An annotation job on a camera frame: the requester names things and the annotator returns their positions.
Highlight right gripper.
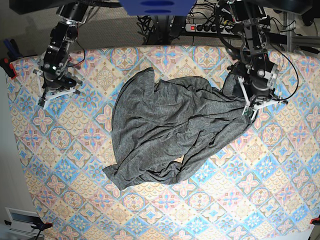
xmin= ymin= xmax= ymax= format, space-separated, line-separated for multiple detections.
xmin=33 ymin=53 xmax=83 ymax=110

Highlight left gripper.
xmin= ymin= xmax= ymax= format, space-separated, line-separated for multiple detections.
xmin=227 ymin=55 xmax=288 ymax=122

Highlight grey t-shirt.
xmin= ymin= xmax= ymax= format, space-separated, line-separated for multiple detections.
xmin=103 ymin=67 xmax=252 ymax=190

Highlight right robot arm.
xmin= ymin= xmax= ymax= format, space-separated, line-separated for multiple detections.
xmin=33 ymin=2 xmax=91 ymax=109

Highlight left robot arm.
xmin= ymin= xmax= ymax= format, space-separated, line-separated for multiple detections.
xmin=215 ymin=0 xmax=287 ymax=121

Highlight red black clamp left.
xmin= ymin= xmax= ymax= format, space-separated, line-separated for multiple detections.
xmin=0 ymin=39 xmax=20 ymax=79

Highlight power strip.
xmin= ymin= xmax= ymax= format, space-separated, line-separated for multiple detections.
xmin=185 ymin=23 xmax=233 ymax=35

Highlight patterned tablecloth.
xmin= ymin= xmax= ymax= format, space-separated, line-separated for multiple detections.
xmin=6 ymin=46 xmax=320 ymax=240

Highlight red clamp bottom left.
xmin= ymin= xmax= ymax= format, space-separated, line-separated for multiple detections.
xmin=30 ymin=222 xmax=53 ymax=232

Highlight red clamp bottom right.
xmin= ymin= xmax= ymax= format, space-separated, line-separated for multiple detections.
xmin=310 ymin=216 xmax=320 ymax=226

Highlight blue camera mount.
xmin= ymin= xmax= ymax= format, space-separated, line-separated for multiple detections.
xmin=119 ymin=0 xmax=196 ymax=16

